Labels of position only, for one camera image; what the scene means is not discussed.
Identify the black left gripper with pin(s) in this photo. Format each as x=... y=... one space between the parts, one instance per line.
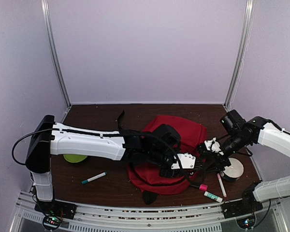
x=178 y=173

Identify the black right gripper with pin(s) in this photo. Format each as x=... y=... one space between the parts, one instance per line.
x=217 y=166

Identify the pink white pen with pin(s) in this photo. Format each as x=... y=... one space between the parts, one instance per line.
x=221 y=185

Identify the red student backpack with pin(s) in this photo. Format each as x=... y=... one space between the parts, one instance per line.
x=146 y=176

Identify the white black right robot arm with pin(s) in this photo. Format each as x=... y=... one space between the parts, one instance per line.
x=241 y=133

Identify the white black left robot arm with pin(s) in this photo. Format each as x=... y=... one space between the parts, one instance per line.
x=52 y=138

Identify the white dark bowl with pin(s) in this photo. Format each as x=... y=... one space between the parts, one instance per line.
x=232 y=172

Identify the pink black highlighter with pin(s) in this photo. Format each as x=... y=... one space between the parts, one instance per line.
x=201 y=187

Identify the green white glue stick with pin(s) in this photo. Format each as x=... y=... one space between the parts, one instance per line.
x=213 y=196

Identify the teal white marker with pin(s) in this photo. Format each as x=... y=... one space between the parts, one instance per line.
x=94 y=178

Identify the green plate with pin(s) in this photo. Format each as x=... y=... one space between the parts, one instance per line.
x=73 y=158

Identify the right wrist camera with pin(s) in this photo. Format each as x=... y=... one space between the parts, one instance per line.
x=210 y=147

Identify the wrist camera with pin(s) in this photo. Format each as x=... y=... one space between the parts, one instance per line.
x=187 y=160
x=210 y=147

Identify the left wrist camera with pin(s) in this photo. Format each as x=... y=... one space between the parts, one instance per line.
x=187 y=160

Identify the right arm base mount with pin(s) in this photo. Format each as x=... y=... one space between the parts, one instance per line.
x=239 y=208

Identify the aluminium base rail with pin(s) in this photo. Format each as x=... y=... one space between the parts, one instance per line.
x=197 y=218

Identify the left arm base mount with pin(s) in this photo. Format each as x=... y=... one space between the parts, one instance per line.
x=57 y=208

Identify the right aluminium corner post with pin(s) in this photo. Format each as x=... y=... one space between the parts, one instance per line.
x=244 y=41

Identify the aluminium corner post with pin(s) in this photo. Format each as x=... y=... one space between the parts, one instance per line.
x=54 y=54
x=244 y=41

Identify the left aluminium corner post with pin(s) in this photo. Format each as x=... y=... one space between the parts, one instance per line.
x=54 y=54

